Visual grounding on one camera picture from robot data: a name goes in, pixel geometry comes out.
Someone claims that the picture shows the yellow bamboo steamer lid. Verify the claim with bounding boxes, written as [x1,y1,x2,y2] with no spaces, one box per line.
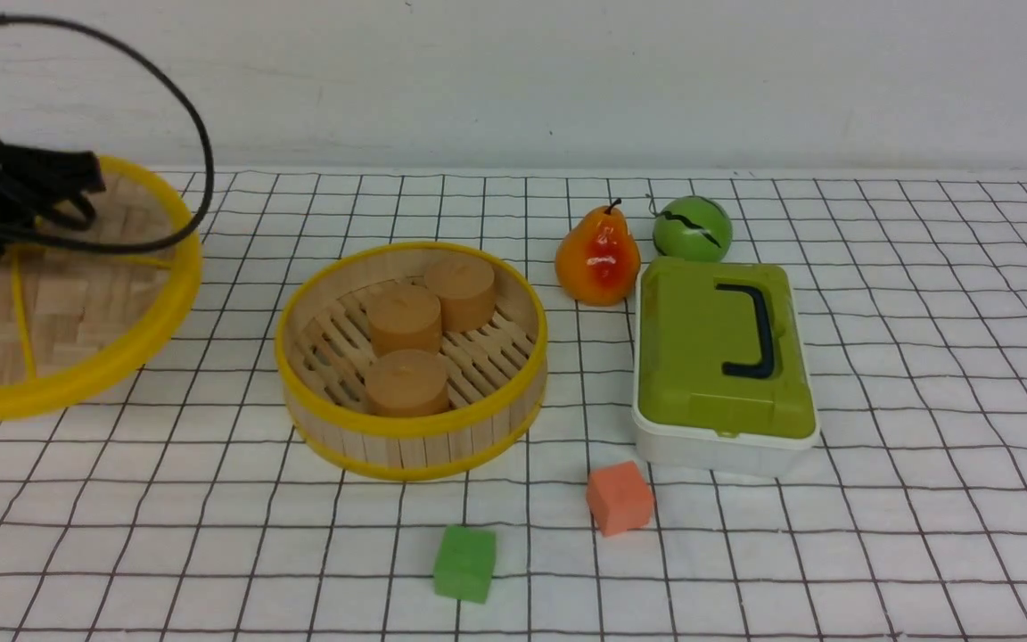
[0,155,204,422]

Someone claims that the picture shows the yellow bamboo steamer basket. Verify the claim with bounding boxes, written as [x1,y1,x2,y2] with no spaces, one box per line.
[275,243,547,481]

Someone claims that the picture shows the brown cylinder bun middle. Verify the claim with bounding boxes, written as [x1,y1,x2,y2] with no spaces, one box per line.
[366,284,443,355]

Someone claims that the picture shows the brown cylinder bun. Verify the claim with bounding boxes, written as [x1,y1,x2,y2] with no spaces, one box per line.
[366,284,443,355]
[423,253,497,333]
[364,350,451,418]

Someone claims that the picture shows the brown cylinder bun front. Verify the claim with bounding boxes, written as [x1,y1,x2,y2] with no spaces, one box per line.
[364,350,451,418]

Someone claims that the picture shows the brown cylinder bun back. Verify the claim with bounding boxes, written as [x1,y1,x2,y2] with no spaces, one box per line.
[423,253,497,333]

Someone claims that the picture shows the orange red toy pear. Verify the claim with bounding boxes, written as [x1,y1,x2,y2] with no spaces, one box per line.
[554,198,643,308]

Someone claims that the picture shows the green foam cube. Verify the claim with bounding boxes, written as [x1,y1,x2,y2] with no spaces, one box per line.
[432,525,497,603]

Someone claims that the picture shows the green toy melon ball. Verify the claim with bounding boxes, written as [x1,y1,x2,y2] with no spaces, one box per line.
[653,195,734,263]

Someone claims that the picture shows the orange foam cube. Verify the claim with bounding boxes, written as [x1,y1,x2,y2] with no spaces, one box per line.
[586,460,655,537]

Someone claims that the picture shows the green white lunch box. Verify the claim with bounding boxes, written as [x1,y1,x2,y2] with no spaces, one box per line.
[631,256,820,478]

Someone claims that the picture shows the black cable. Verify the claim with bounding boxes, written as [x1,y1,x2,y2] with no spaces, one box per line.
[0,11,216,255]

